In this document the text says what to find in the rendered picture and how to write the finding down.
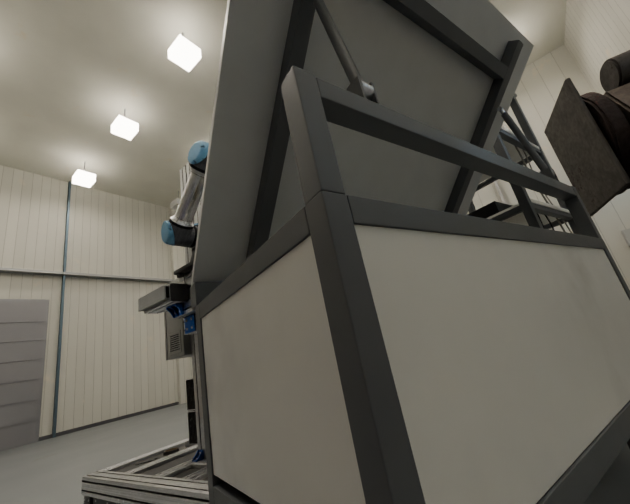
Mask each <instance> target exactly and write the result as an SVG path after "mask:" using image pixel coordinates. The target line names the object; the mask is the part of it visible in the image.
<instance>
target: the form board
mask: <svg viewBox="0 0 630 504"><path fill-rule="evenodd" d="M293 1H294V0H227V8H226V16H225V23H224V31H223V39H222V47H221V54H220V62H219V70H218V77H217V85H216V93H215V101H214V108H213V116H212V124H211V131H210V139H209V147H208V155H207V162H206V170H205V178H204V185H203V193H202V201H201V209H200V216H199V224H198V232H197V239H196V247H195V255H194V263H193V270H192V278H191V286H192V285H193V284H194V282H209V281H224V280H225V279H226V278H227V277H228V276H229V275H231V274H232V273H233V272H234V271H235V270H236V269H237V268H238V267H239V266H240V265H241V264H242V263H244V262H245V261H246V256H247V250H248V245H249V239H250V234H251V228H252V223H253V218H254V212H255V207H256V201H257V196H258V191H259V185H260V180H261V174H262V169H263V164H264V158H265V153H266V147H267V142H268V136H269V131H270V126H271V120H272V115H273V109H274V104H275V99H276V93H277V88H278V82H279V77H280V71H281V66H282V61H283V55H284V50H285V44H286V39H287V34H288V28H289V23H290V17H291V12H292V6H293ZM425 1H427V2H428V3H429V4H430V5H431V6H433V7H434V8H435V9H436V10H438V11H439V12H440V13H441V14H443V15H444V16H445V17H446V18H448V19H449V20H450V21H451V22H453V23H454V24H455V25H456V26H458V27H459V28H460V29H461V30H462V31H464V32H465V33H466V34H467V35H469V36H470V37H471V38H472V39H474V40H475V41H476V42H477V43H479V44H480V45H481V46H482V47H484V48H485V49H486V50H487V51H489V52H490V53H491V54H492V55H494V56H495V57H496V58H497V59H498V60H500V61H501V59H502V56H503V53H504V51H505V48H506V45H507V43H508V41H513V40H520V41H521V42H522V43H523V47H522V50H521V52H520V55H519V57H518V60H517V62H516V65H515V68H514V70H513V73H512V75H511V78H510V80H509V83H508V85H507V88H506V91H505V93H504V96H503V98H502V101H501V103H500V106H501V107H502V108H504V109H505V112H508V109H509V107H510V104H511V102H512V99H513V97H514V94H515V92H516V89H517V87H518V84H519V82H520V79H521V77H522V74H523V72H524V69H525V67H526V64H527V62H528V59H529V57H530V54H531V52H532V49H533V47H534V45H533V44H532V43H531V42H530V41H529V40H528V39H527V38H526V37H525V36H524V35H523V34H522V33H521V32H520V31H519V30H518V29H517V28H516V27H515V26H514V25H513V24H512V23H511V22H510V21H509V20H508V19H507V18H506V17H505V16H504V15H503V14H502V13H501V12H500V11H499V10H498V9H497V8H496V7H495V6H494V5H493V4H492V3H491V2H490V1H489V0H425ZM324 2H325V4H326V6H327V8H328V10H329V12H330V14H331V16H332V19H333V21H334V23H335V25H336V27H337V29H338V31H339V33H340V35H341V37H342V39H343V41H344V43H345V45H346V47H347V49H348V51H349V53H350V55H351V57H352V59H353V61H354V63H355V65H356V67H357V69H358V71H359V73H360V75H361V77H362V79H363V81H364V82H366V83H368V84H369V83H370V82H372V83H373V85H374V88H375V91H376V94H377V97H378V100H379V103H380V105H382V106H385V107H387V108H389V109H392V110H394V111H396V112H399V113H401V114H403V115H406V116H408V117H410V118H413V119H415V120H417V121H420V122H422V123H424V124H427V125H429V126H431V127H434V128H436V129H438V130H441V131H443V132H445V133H448V134H450V135H452V136H455V137H457V138H459V139H462V140H464V141H466V142H469V143H470V141H471V139H472V136H473V133H474V131H475V128H476V125H477V123H478V120H479V117H480V115H481V112H482V109H483V107H484V104H485V101H486V99H487V96H488V93H489V91H490V88H491V85H492V83H493V80H494V79H492V78H491V77H490V76H488V75H487V74H485V73H484V72H483V71H481V70H480V69H478V68H477V67H476V66H474V65H473V64H471V63H470V62H469V61H467V60H466V59H464V58H463V57H462V56H460V55H459V54H457V53H456V52H455V51H453V50H452V49H450V48H449V47H448V46H446V45H445V44H443V43H442V42H441V41H439V40H438V39H436V38H435V37H434V36H432V35H431V34H429V33H428V32H427V31H425V30H424V29H422V28H421V27H420V26H418V25H417V24H415V23H414V22H413V21H411V20H410V19H408V18H407V17H406V16H404V15H403V14H401V13H400V12H399V11H397V10H396V9H394V8H393V7H392V6H390V5H389V4H387V3H386V2H385V1H383V0H324ZM303 70H305V71H308V72H310V73H312V74H314V75H315V77H316V78H319V79H322V80H324V81H326V82H329V83H331V84H333V85H336V86H338V87H340V88H343V89H345V90H347V88H348V86H349V85H350V82H349V80H348V78H347V75H346V73H345V71H344V69H343V67H342V65H341V63H340V60H339V58H338V56H337V54H336V52H335V50H334V47H333V45H332V43H331V41H330V39H329V37H328V35H327V32H326V30H325V28H324V26H323V24H322V22H321V20H320V17H319V15H318V13H317V11H316V9H315V14H314V19H313V23H312V28H311V33H310V38H309V43H308V48H307V53H306V58H305V63H304V68H303ZM327 123H328V127H329V131H330V135H331V139H332V143H333V147H334V151H335V155H336V159H337V162H338V166H339V170H340V174H341V178H342V182H343V186H344V190H345V195H346V196H347V195H351V196H357V197H363V198H368V199H374V200H380V201H386V202H392V203H398V204H403V205H409V206H415V207H421V208H427V209H433V210H439V211H444V210H445V208H446V205H447V202H448V200H449V197H450V194H451V192H452V189H453V186H454V184H455V181H456V178H457V176H458V173H459V170H460V168H461V166H459V165H456V164H453V163H450V162H447V161H444V160H441V159H438V158H435V157H432V156H429V155H426V154H423V153H420V152H417V151H414V150H411V149H408V148H405V147H402V146H399V145H396V144H393V143H390V142H387V141H384V140H381V139H378V138H375V137H372V136H370V135H367V134H364V133H361V132H358V131H355V130H352V129H349V128H346V127H343V126H340V125H337V124H334V123H331V122H328V121H327ZM303 207H305V203H304V198H303V193H302V188H301V183H300V179H299V174H298V169H297V164H296V159H295V154H294V149H293V145H292V140H291V135H290V136H289V141H288V146H287V151H286V156H285V161H284V165H283V170H282V175H281V180H280V185H279V190H278V195H277V200H276V205H275V210H274V214H273V219H272V224H271V229H270V234H269V239H270V238H271V237H272V236H273V235H274V234H275V233H276V232H277V231H278V230H279V229H280V228H281V227H283V226H284V225H285V224H286V223H287V222H288V221H289V220H290V219H291V218H292V217H293V216H294V215H296V214H297V213H298V212H299V211H300V210H301V209H302V208H303Z"/></svg>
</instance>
